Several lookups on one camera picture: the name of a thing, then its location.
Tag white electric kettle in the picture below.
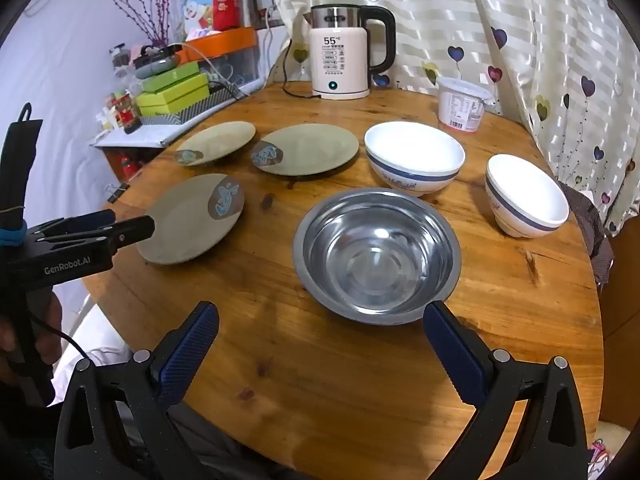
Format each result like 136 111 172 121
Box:
306 4 397 101

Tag chevron patterned tray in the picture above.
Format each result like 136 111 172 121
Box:
139 82 251 126

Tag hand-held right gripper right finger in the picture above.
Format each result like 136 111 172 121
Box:
422 301 588 480

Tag person's left forearm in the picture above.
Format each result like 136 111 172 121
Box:
0 355 66 480

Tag black kettle power cable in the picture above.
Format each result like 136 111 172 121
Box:
280 37 323 100

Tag colourful printed cloth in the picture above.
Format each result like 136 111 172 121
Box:
587 437 617 479

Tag white side cabinet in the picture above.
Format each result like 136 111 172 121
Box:
92 95 236 148

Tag stainless steel bowl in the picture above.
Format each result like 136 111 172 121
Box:
293 187 462 326

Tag heart-print curtain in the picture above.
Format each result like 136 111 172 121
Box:
262 0 640 238

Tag person's left hand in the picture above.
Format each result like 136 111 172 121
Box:
0 287 63 361

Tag light green box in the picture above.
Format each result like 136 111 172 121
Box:
136 74 211 117

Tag white bowl with blue stripe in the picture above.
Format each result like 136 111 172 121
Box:
484 154 570 239
364 121 466 197

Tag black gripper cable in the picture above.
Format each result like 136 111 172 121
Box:
30 317 96 363

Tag purple dried branches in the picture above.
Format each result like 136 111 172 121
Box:
82 0 173 48

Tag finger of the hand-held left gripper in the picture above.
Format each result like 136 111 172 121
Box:
35 210 156 257

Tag grey plate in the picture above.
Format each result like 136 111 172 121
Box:
173 121 257 167
136 173 246 266
250 124 360 177

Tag clear storage box orange lid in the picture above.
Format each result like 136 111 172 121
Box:
175 26 263 91

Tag brown checkered cloth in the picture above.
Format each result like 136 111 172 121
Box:
565 180 615 286

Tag grey oval gadget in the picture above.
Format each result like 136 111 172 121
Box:
134 52 181 80

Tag brown wooden cabinet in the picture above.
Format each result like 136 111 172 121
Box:
599 232 640 426

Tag dark green box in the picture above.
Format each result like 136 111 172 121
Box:
141 62 201 93

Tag small clear bottle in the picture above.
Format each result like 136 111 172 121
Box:
111 42 132 78

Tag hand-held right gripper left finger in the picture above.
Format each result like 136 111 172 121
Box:
52 301 221 480

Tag white plastic tub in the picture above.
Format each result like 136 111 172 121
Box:
436 77 493 133

